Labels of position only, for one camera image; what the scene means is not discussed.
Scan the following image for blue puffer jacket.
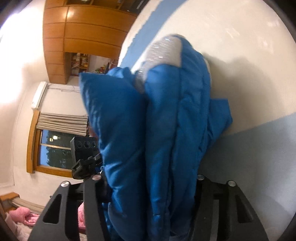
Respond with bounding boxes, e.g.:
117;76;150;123
79;35;232;240

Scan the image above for beige roman blind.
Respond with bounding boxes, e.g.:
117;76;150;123
36;113;89;137

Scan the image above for pink blanket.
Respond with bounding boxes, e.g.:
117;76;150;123
6;203;86;233

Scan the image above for white air conditioner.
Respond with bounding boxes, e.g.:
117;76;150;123
31;81;48;111

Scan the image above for wooden wardrobe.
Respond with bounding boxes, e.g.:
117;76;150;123
43;0;147;84

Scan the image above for blue and white bedsheet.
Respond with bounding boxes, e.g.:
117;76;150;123
119;1;295;240

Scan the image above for window with wooden frame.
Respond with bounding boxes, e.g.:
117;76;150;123
26;110;76;178

